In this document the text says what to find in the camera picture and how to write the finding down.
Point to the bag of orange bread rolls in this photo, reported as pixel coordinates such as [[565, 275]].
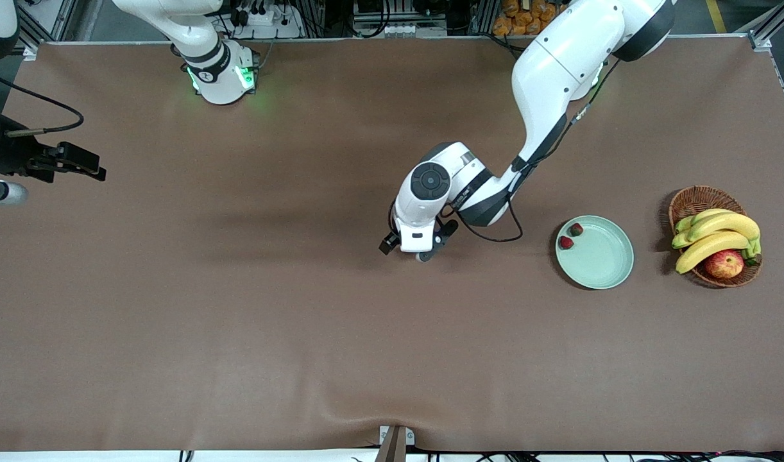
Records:
[[520, 19]]

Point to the light green round plate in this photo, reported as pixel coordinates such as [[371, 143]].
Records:
[[600, 266]]

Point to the brown post with white bracket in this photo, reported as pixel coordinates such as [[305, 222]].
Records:
[[395, 446]]

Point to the white power strip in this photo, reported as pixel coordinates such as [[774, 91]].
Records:
[[264, 18]]

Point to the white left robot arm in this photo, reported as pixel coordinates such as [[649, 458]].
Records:
[[559, 58]]

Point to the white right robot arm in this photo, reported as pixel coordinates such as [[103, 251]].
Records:
[[206, 70]]

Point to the red plastic strawberry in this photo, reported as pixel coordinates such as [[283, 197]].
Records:
[[566, 242], [577, 230]]

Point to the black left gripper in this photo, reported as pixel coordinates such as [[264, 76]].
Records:
[[388, 244]]

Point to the yellow banana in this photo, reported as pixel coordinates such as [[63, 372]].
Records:
[[729, 221], [706, 247], [687, 222]]

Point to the red apple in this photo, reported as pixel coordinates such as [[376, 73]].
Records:
[[724, 264]]

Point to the large table cover mat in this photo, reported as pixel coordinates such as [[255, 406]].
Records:
[[392, 353]]

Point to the white connector strip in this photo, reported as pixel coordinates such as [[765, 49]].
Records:
[[398, 29]]

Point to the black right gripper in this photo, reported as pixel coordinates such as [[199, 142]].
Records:
[[12, 156]]

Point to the aluminium frame profile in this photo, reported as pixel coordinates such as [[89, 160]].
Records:
[[45, 25], [776, 22]]

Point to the brown wicker basket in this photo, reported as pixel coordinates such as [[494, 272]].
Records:
[[703, 197]]

